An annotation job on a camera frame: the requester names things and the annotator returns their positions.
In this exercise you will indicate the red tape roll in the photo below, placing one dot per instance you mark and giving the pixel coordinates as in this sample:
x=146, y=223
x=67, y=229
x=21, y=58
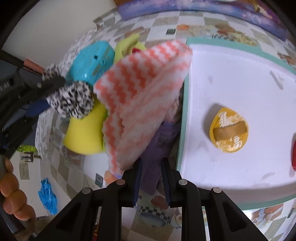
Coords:
x=293, y=152

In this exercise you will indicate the black white leopard scrunchie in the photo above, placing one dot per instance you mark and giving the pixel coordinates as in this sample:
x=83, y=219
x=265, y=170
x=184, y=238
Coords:
x=75, y=100

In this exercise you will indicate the yellow sponge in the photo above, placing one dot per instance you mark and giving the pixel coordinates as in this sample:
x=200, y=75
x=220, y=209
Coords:
x=84, y=136

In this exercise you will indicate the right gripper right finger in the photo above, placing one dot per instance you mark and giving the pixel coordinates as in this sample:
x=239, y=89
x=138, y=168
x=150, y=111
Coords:
x=171, y=179

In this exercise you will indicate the pink white zigzag cloth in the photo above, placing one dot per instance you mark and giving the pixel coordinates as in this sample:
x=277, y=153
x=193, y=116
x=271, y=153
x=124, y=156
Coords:
x=137, y=92

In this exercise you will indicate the teal rimmed white tray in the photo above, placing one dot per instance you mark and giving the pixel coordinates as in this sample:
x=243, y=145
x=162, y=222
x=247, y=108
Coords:
x=259, y=87

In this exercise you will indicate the yellow green cloth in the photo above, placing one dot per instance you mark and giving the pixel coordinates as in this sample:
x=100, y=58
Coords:
x=127, y=46

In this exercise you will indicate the purple tissue pack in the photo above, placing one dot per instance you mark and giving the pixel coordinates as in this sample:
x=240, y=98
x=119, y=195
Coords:
x=158, y=148

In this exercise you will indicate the person's hand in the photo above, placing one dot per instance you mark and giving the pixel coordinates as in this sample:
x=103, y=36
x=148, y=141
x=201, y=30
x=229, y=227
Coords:
x=15, y=200

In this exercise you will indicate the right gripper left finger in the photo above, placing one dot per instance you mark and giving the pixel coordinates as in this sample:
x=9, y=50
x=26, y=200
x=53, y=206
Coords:
x=132, y=178

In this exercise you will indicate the teal plastic toy case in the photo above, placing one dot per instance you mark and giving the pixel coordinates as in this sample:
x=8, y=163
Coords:
x=91, y=63

